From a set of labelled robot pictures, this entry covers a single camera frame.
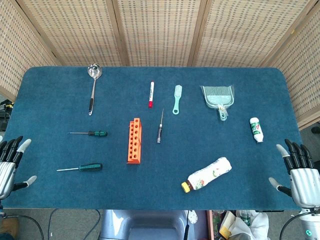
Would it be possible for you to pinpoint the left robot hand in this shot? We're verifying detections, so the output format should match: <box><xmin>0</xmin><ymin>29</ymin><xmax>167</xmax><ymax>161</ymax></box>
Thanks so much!
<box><xmin>0</xmin><ymin>135</ymin><xmax>38</xmax><ymax>201</ymax></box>

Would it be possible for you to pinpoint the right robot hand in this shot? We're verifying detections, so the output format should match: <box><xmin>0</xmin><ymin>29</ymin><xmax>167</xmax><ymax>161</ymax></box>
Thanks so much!
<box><xmin>268</xmin><ymin>138</ymin><xmax>320</xmax><ymax>210</ymax></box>

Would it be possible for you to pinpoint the thick-shaft green black screwdriver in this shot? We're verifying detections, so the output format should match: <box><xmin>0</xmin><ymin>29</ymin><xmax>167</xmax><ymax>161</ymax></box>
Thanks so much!
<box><xmin>56</xmin><ymin>162</ymin><xmax>103</xmax><ymax>173</ymax></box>

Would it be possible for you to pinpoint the thin-shaft green black screwdriver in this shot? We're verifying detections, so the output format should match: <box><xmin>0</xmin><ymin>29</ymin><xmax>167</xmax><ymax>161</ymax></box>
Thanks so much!
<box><xmin>68</xmin><ymin>129</ymin><xmax>109</xmax><ymax>137</ymax></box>

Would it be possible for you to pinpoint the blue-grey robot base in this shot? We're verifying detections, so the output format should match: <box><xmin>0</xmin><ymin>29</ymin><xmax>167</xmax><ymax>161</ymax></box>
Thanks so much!
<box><xmin>99</xmin><ymin>209</ymin><xmax>198</xmax><ymax>240</ymax></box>

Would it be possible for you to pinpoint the orange tool rack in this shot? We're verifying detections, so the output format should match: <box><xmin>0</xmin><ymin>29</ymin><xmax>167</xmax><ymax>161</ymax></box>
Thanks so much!
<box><xmin>126</xmin><ymin>117</ymin><xmax>144</xmax><ymax>166</ymax></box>

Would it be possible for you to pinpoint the white plastic bag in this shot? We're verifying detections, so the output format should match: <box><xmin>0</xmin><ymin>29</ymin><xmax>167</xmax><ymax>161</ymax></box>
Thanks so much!
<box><xmin>219</xmin><ymin>209</ymin><xmax>270</xmax><ymax>240</ymax></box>

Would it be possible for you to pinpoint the small white green bottle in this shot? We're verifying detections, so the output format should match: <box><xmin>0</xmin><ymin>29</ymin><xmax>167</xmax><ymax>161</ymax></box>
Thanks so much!
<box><xmin>249</xmin><ymin>116</ymin><xmax>265</xmax><ymax>144</ymax></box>

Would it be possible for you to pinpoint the tea bottle yellow cap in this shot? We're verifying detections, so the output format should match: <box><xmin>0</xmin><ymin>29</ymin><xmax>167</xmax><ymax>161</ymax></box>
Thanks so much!
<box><xmin>181</xmin><ymin>156</ymin><xmax>233</xmax><ymax>193</ymax></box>

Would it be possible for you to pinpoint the red wooden box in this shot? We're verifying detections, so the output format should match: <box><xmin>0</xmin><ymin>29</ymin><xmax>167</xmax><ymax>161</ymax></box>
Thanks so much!
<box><xmin>206</xmin><ymin>209</ymin><xmax>215</xmax><ymax>240</ymax></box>

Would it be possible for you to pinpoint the white perforated plate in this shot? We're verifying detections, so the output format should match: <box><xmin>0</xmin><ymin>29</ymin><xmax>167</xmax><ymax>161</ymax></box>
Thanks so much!
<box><xmin>188</xmin><ymin>209</ymin><xmax>199</xmax><ymax>225</ymax></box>

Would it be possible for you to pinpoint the mint dustpan in plastic bag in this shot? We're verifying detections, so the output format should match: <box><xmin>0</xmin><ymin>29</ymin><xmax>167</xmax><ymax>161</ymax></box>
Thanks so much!
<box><xmin>199</xmin><ymin>84</ymin><xmax>236</xmax><ymax>123</ymax></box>

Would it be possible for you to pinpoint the blue table mat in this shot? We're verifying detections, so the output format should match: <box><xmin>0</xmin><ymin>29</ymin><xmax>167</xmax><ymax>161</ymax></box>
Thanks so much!
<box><xmin>0</xmin><ymin>66</ymin><xmax>316</xmax><ymax>211</ymax></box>

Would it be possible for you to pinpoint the black silver precision screwdriver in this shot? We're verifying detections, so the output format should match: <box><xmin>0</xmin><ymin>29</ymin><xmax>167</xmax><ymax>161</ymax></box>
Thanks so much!
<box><xmin>156</xmin><ymin>108</ymin><xmax>165</xmax><ymax>144</ymax></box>

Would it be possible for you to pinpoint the mint green brush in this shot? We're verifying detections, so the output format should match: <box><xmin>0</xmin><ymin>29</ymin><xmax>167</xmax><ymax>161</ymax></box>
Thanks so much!
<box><xmin>171</xmin><ymin>84</ymin><xmax>183</xmax><ymax>115</ymax></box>

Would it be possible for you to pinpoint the white marker red cap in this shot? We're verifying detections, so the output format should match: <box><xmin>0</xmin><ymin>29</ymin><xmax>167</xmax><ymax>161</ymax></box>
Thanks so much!
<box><xmin>148</xmin><ymin>80</ymin><xmax>155</xmax><ymax>109</ymax></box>

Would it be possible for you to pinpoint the wicker folding screen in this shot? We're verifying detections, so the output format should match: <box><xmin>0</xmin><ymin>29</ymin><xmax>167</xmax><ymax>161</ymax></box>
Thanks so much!
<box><xmin>0</xmin><ymin>0</ymin><xmax>320</xmax><ymax>131</ymax></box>

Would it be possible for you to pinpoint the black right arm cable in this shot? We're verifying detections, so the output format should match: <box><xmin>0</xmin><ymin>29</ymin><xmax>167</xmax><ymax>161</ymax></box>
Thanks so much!
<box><xmin>279</xmin><ymin>213</ymin><xmax>305</xmax><ymax>240</ymax></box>

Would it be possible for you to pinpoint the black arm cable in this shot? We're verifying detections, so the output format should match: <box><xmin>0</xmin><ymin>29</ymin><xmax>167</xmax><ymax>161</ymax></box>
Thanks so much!
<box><xmin>279</xmin><ymin>213</ymin><xmax>305</xmax><ymax>240</ymax></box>
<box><xmin>2</xmin><ymin>214</ymin><xmax>45</xmax><ymax>240</ymax></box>

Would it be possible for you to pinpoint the black equipment with cables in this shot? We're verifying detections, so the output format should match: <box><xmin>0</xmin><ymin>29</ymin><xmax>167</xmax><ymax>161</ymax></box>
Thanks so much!
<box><xmin>0</xmin><ymin>98</ymin><xmax>15</xmax><ymax>131</ymax></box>

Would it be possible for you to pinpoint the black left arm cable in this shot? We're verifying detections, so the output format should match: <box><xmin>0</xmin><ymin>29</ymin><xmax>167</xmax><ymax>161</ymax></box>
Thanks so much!
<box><xmin>2</xmin><ymin>214</ymin><xmax>45</xmax><ymax>240</ymax></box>

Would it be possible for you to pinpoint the black floor cable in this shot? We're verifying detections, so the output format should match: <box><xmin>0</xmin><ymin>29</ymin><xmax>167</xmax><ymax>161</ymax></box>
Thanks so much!
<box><xmin>48</xmin><ymin>208</ymin><xmax>61</xmax><ymax>240</ymax></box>

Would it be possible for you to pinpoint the steel ladle black handle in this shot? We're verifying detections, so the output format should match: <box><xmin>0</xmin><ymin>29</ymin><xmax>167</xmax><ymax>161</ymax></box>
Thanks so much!
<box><xmin>86</xmin><ymin>63</ymin><xmax>103</xmax><ymax>117</ymax></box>

